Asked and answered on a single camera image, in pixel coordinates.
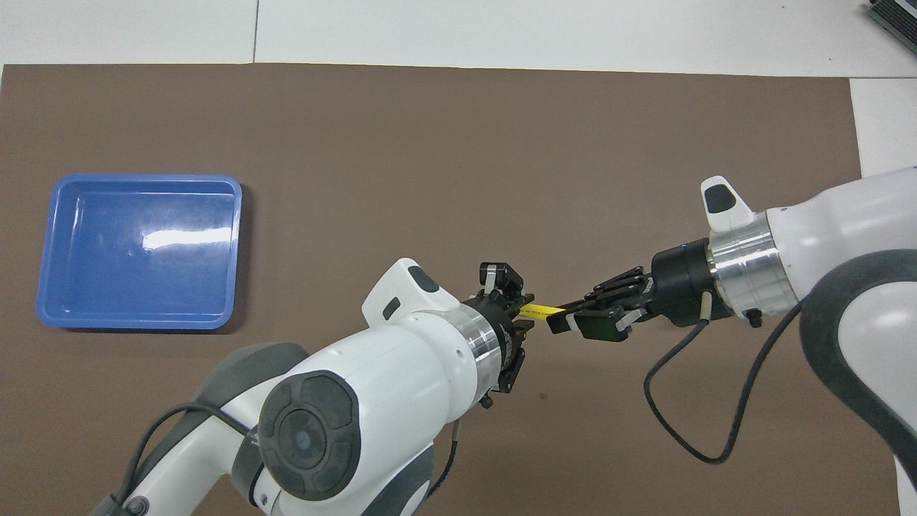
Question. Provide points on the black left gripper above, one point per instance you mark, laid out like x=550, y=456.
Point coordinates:
x=510, y=326

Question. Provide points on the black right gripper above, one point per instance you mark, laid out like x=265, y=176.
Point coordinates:
x=680, y=283

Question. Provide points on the yellow pen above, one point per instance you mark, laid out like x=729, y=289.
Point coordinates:
x=543, y=310

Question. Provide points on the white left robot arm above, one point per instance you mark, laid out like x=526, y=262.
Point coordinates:
x=401, y=365

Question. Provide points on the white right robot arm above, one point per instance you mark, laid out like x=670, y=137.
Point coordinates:
x=831, y=236

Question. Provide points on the blue plastic tray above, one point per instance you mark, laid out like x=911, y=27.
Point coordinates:
x=143, y=287

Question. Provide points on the brown table mat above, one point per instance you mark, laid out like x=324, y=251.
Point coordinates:
x=430, y=143

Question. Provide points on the grey striped device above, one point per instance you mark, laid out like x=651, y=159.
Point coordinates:
x=899, y=14

